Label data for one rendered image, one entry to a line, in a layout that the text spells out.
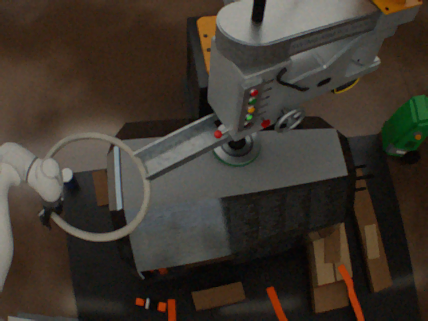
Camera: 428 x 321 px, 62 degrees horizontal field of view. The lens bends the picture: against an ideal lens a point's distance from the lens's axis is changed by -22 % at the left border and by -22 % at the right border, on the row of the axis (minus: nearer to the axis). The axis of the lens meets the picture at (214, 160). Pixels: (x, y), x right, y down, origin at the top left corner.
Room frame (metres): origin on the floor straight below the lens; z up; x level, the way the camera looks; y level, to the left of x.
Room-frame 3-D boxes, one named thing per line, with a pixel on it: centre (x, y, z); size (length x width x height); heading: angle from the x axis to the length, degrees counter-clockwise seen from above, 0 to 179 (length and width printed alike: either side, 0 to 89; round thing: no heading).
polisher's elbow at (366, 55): (1.34, -0.63, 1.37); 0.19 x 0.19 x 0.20
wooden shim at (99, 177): (1.01, 0.72, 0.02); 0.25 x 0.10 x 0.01; 21
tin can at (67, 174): (1.02, 0.97, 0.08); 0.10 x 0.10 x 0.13
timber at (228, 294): (0.36, -0.11, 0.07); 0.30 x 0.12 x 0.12; 109
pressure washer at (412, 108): (1.61, -1.47, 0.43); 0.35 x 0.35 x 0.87; 0
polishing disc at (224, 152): (0.97, -0.09, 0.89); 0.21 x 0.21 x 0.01
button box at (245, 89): (0.83, -0.10, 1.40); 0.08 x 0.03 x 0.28; 124
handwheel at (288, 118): (0.93, -0.26, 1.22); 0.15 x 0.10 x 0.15; 124
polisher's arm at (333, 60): (1.18, -0.42, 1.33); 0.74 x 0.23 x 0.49; 124
